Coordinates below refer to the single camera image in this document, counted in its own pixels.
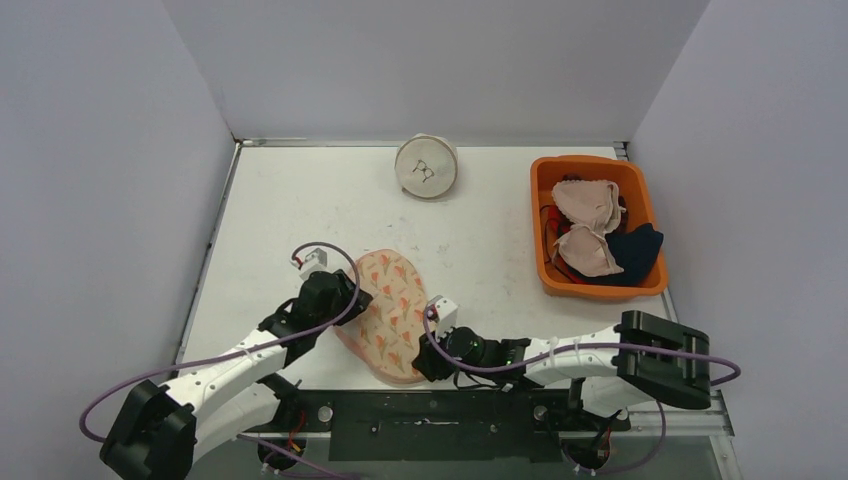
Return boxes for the floral mesh laundry bag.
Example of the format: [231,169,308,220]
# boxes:
[335,249,428,385]

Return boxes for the beige pink lace bra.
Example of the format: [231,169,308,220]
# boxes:
[551,180,626,278]

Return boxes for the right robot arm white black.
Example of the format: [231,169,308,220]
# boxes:
[412,310,711,429]

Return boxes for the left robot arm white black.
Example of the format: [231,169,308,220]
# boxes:
[99,270,373,479]

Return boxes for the round white mesh laundry bag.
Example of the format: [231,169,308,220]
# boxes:
[394,134,459,200]

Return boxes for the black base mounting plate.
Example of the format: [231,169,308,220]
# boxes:
[253,389,631,463]

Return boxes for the navy blue garment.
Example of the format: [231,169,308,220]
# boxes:
[586,223,664,287]

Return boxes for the orange plastic bin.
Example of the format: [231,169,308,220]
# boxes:
[530,155,668,301]

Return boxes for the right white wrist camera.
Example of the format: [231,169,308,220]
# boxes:
[425,295,459,340]

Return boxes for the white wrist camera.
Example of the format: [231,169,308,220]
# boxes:
[425,295,459,340]
[293,247,328,281]

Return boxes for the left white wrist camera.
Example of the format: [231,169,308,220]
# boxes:
[293,247,328,281]

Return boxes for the red black strappy garment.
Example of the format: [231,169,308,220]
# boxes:
[539,204,585,285]

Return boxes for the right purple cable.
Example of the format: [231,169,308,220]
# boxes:
[422,298,742,475]

